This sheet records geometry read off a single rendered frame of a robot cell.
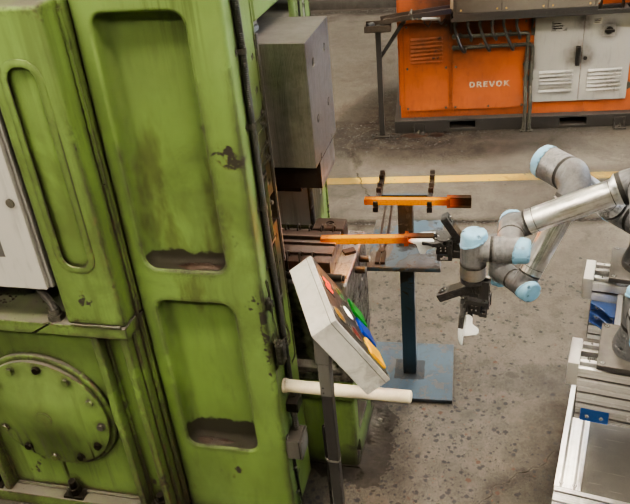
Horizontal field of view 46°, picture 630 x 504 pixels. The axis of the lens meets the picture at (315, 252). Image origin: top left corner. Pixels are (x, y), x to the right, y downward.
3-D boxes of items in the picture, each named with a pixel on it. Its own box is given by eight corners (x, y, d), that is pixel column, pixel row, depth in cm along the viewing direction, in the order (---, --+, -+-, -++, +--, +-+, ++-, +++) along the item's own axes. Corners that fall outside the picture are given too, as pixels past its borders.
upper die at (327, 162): (335, 162, 262) (333, 137, 257) (322, 188, 246) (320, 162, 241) (222, 160, 272) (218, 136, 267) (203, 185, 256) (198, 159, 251)
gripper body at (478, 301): (486, 320, 220) (487, 286, 213) (457, 315, 223) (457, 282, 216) (491, 305, 225) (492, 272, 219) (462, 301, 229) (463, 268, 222)
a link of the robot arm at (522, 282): (613, 174, 236) (538, 307, 250) (589, 162, 245) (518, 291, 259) (590, 165, 230) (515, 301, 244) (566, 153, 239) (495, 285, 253)
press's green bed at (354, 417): (375, 406, 338) (369, 323, 314) (360, 469, 307) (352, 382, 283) (258, 394, 351) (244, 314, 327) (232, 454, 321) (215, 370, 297)
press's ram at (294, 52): (341, 122, 268) (332, 8, 247) (316, 168, 237) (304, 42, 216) (230, 121, 278) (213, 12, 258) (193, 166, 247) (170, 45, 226)
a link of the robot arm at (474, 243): (489, 239, 206) (458, 237, 208) (488, 272, 211) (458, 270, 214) (491, 225, 212) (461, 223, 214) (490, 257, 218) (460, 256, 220)
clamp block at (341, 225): (348, 232, 290) (347, 218, 287) (344, 244, 283) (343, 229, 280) (318, 231, 293) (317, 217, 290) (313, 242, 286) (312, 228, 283)
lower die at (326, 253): (342, 249, 280) (340, 229, 276) (331, 278, 264) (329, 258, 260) (236, 244, 291) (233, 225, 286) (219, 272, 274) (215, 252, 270)
